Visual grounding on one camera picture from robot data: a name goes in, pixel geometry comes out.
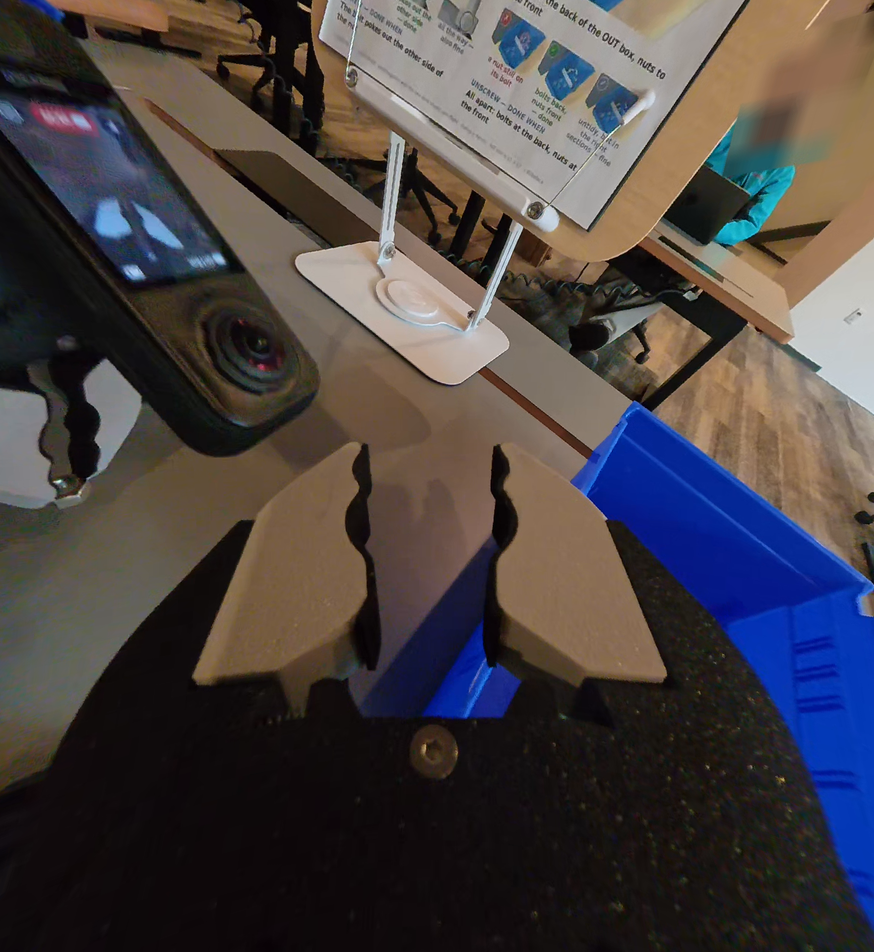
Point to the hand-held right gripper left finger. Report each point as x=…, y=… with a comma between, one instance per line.
x=288, y=587

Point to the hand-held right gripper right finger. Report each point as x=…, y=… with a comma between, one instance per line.
x=571, y=587

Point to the blue plastic bin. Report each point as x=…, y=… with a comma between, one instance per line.
x=705, y=520

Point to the grey office chair base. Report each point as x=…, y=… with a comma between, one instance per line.
x=615, y=316

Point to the wooden board document stand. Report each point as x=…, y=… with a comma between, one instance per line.
x=422, y=335

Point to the wood-edged office desk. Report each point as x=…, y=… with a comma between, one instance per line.
x=742, y=297

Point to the black laptop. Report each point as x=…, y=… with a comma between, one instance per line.
x=705, y=204

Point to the printed instruction sheet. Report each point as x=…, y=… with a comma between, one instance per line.
x=481, y=74

